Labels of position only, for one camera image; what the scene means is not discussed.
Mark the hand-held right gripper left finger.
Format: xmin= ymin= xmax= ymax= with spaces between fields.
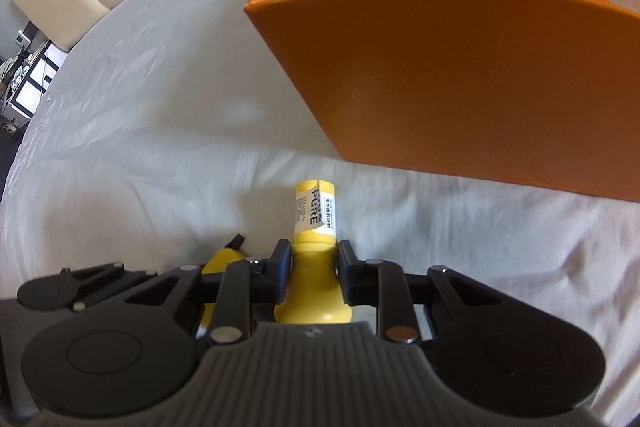
xmin=125 ymin=239 xmax=292 ymax=345

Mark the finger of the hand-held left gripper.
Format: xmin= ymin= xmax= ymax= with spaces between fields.
xmin=60 ymin=261 xmax=161 ymax=303

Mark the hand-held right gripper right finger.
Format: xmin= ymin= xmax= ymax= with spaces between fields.
xmin=336 ymin=239 xmax=501 ymax=343

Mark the yellow bottle with white label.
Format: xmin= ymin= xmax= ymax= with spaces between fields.
xmin=274 ymin=179 xmax=355 ymax=325

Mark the orange storage box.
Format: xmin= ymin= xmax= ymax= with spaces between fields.
xmin=243 ymin=0 xmax=640 ymax=202

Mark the yellow bottle with black cap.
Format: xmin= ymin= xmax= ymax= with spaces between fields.
xmin=197 ymin=233 xmax=248 ymax=340

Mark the black and white furniture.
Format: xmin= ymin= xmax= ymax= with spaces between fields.
xmin=0 ymin=19 xmax=63 ymax=142

